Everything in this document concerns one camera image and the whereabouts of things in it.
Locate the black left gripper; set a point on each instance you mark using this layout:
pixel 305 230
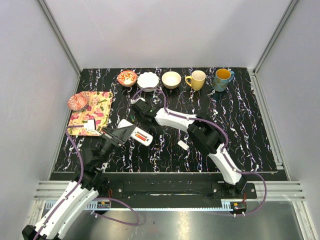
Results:
pixel 108 134

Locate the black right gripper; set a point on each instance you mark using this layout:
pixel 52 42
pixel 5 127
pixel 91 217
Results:
pixel 139 120

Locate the red orange battery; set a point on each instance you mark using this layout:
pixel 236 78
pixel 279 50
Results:
pixel 143 138

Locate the white remote control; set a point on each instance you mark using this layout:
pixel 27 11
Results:
pixel 124 123

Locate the white battery cover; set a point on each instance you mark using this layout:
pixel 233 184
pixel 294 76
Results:
pixel 183 145

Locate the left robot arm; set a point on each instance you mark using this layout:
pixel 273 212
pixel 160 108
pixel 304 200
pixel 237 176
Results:
pixel 90 184

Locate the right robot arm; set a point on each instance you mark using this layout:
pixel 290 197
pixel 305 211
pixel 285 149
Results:
pixel 208 138

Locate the white scalloped bowl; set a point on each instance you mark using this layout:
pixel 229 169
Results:
pixel 147 80

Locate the floral rectangular tray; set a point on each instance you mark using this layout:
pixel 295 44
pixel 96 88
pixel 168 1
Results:
pixel 98 108

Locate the red patterned small bowl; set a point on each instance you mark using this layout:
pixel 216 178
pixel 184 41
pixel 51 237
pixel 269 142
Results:
pixel 127 78

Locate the cream round bowl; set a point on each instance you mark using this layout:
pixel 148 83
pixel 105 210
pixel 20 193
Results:
pixel 171 79

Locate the pink patterned bowl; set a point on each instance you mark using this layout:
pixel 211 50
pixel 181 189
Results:
pixel 78 101

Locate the yellow mug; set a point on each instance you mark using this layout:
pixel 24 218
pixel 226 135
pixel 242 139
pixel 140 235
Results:
pixel 196 80

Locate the blue butterfly mug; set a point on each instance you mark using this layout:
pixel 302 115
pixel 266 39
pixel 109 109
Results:
pixel 221 79

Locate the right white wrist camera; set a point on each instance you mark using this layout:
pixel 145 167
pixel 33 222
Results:
pixel 134 101

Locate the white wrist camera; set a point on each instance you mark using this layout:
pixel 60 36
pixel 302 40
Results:
pixel 134 101
pixel 90 128

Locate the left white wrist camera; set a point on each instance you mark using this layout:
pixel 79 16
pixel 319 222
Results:
pixel 90 128

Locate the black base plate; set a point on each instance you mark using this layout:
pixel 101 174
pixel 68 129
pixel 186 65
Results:
pixel 171 190

